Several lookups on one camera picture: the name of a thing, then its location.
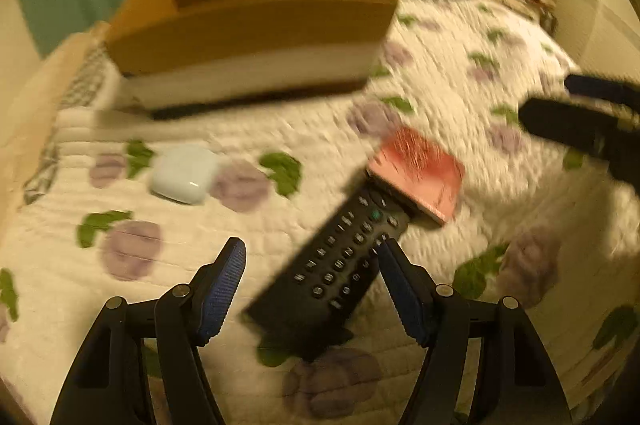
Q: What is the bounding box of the black remote control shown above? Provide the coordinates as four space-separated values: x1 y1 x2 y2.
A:
244 180 416 362

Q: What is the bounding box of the red pink small book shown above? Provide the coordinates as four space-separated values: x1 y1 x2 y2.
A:
367 125 465 225

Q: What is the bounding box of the white earbuds case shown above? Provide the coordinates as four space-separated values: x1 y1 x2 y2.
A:
149 144 220 205

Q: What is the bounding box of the floral white quilt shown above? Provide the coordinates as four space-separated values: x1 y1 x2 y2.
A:
1 0 639 424

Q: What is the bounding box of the grey checked bed sheet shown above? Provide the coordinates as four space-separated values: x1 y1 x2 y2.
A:
23 43 114 205

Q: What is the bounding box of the cream fluffy blanket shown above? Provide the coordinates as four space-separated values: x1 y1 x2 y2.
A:
1 21 107 226

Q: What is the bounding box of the brown cardboard box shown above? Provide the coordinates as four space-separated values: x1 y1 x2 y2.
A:
104 0 398 112

